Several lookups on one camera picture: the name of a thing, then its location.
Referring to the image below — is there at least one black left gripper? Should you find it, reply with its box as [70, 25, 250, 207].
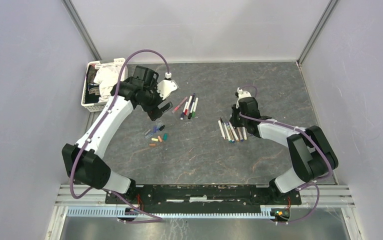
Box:
[139, 79, 173, 121]

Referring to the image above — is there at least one white pen with blue ends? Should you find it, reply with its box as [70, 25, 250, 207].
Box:
[180, 101, 189, 120]

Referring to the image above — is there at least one white pen with brown cap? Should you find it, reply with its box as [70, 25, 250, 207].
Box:
[217, 119, 226, 140]

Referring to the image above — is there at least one red capped white pen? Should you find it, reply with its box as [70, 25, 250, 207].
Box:
[185, 95, 193, 115]

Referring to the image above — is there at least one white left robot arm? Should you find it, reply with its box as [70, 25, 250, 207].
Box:
[61, 66, 178, 204]

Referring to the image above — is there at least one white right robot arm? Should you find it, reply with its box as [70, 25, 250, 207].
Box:
[230, 97, 339, 204]

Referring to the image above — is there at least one white cloth in basket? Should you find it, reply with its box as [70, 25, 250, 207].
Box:
[93, 61, 124, 103]

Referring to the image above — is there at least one white perforated plastic basket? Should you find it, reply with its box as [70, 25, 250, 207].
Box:
[81, 58, 128, 113]

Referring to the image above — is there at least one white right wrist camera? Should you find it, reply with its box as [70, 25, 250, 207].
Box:
[235, 87, 252, 109]

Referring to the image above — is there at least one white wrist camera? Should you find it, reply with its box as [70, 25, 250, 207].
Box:
[156, 72, 179, 100]
[235, 87, 252, 109]

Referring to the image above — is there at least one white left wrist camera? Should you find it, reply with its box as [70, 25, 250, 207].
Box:
[156, 72, 179, 100]

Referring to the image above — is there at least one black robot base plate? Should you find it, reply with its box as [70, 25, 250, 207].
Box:
[123, 184, 302, 214]

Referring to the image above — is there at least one white slotted cable duct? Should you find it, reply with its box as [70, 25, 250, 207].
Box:
[66, 206, 275, 220]

